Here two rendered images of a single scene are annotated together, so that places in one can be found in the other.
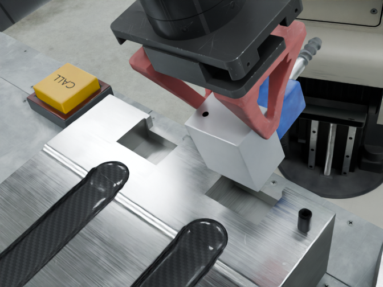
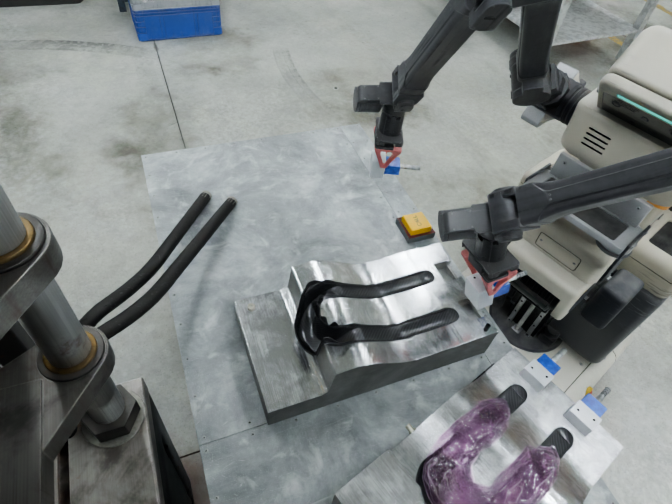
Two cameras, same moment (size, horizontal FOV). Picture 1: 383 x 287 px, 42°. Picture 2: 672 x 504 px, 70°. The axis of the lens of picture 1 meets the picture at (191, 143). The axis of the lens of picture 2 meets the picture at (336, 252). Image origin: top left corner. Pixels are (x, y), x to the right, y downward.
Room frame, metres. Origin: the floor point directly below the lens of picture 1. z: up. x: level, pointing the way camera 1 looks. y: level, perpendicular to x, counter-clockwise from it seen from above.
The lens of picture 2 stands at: (-0.43, 0.10, 1.72)
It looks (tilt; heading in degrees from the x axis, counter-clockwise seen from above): 49 degrees down; 15
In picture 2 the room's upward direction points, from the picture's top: 8 degrees clockwise
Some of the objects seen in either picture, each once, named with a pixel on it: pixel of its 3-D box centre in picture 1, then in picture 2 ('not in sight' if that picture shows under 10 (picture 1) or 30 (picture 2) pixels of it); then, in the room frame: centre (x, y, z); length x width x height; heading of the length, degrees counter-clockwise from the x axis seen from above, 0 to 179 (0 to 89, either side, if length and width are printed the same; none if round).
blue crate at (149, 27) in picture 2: not in sight; (174, 11); (2.58, 2.41, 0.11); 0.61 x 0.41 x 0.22; 133
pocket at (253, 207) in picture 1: (247, 204); (470, 312); (0.25, -0.04, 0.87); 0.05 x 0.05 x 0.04; 43
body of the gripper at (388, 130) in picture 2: not in sight; (391, 123); (0.57, 0.28, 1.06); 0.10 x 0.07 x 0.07; 20
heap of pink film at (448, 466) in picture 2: not in sight; (494, 460); (-0.06, -0.13, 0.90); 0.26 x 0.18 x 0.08; 150
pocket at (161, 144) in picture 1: (155, 151); (445, 275); (0.33, 0.04, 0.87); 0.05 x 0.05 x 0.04; 43
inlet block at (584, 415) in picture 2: not in sight; (592, 406); (0.15, -0.31, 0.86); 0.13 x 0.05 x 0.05; 150
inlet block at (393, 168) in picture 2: not in sight; (395, 165); (0.58, 0.25, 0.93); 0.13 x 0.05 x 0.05; 109
